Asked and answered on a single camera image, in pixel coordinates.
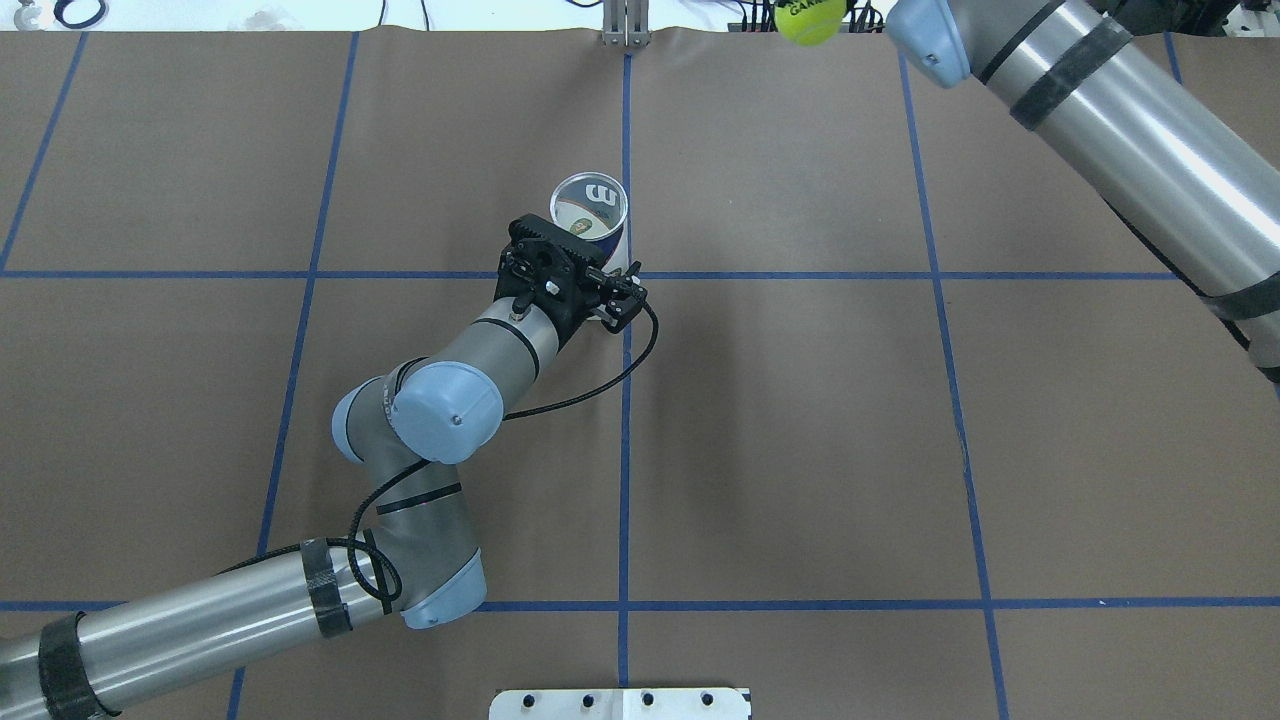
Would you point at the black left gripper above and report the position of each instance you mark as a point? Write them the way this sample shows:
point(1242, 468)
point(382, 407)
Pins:
point(576, 312)

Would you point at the clear Wilson tennis ball can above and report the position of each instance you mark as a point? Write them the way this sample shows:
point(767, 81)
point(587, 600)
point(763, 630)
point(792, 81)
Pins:
point(596, 208)

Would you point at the Roland Garros tennis ball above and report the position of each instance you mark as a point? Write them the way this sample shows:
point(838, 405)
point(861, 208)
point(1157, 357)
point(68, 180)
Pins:
point(809, 23)

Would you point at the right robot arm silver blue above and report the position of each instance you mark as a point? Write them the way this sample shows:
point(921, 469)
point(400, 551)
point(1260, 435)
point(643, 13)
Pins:
point(1196, 194)

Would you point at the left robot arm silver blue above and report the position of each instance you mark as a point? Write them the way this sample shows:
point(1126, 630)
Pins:
point(410, 548)

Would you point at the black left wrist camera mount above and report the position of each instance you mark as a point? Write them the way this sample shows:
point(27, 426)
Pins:
point(536, 247)

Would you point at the aluminium frame post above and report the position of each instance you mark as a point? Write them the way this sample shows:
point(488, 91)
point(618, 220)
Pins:
point(626, 24)

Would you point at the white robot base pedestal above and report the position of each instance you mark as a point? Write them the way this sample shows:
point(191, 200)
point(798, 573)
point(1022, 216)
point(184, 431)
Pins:
point(623, 703)

